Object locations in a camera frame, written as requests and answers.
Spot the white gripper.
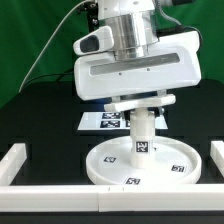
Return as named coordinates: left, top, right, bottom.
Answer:
left=73, top=30, right=203, bottom=116

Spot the white cross-shaped table base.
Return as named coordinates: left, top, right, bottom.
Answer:
left=104, top=94, right=176, bottom=112

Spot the white round table top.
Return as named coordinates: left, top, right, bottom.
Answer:
left=86, top=136, right=202, bottom=186

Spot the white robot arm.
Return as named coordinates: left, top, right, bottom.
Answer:
left=73, top=0, right=201, bottom=112

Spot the white sheet with markers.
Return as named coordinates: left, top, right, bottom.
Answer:
left=78, top=112, right=168, bottom=131

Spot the white front fence bar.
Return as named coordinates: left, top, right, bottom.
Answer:
left=0, top=184, right=224, bottom=212

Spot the white left fence bar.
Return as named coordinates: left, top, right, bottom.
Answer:
left=0, top=143, right=27, bottom=186

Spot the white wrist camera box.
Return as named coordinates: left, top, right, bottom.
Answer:
left=73, top=26, right=114, bottom=56

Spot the black cable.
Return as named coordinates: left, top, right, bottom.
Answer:
left=20, top=69, right=76, bottom=92

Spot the white cable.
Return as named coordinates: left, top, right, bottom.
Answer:
left=18, top=0, right=98, bottom=93

